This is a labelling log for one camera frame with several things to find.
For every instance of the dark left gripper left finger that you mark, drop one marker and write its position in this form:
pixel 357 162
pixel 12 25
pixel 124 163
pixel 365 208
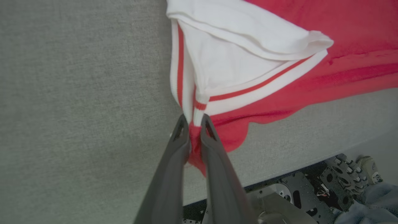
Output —
pixel 168 180

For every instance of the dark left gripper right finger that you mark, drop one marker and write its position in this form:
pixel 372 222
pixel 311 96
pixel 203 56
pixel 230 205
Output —
pixel 220 186

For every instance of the red garment with white sleeves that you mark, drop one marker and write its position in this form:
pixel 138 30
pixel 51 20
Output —
pixel 342 62

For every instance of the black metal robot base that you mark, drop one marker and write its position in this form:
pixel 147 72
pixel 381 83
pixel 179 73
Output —
pixel 329 186

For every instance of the grey robot waist cover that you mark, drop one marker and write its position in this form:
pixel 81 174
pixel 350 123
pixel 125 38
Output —
pixel 279 208

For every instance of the grey fabric sofa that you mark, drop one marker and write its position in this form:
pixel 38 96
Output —
pixel 77 109

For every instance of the beige shoe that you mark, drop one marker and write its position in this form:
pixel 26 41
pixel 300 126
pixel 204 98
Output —
pixel 368 168

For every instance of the blue grey denim cloth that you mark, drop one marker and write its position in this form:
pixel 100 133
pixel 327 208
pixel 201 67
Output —
pixel 373 205

